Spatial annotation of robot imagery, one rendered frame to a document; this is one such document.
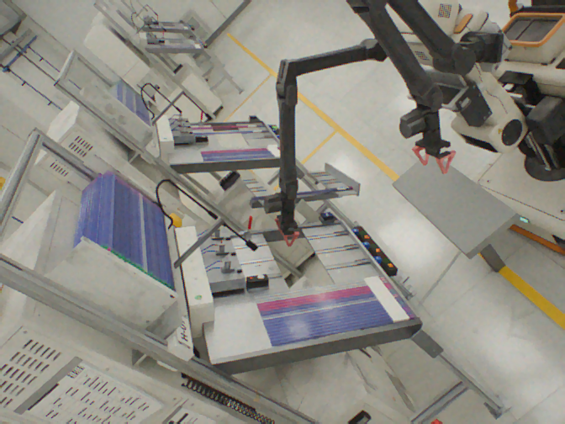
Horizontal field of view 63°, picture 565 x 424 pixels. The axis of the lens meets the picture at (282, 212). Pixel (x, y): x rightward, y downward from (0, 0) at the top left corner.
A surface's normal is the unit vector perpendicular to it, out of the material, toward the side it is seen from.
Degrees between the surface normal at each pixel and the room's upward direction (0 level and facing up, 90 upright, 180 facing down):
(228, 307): 43
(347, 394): 0
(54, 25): 90
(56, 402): 87
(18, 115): 90
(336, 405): 0
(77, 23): 90
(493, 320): 0
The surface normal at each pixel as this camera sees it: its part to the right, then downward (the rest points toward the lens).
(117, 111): 0.29, 0.48
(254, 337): 0.04, -0.87
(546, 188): -0.62, -0.56
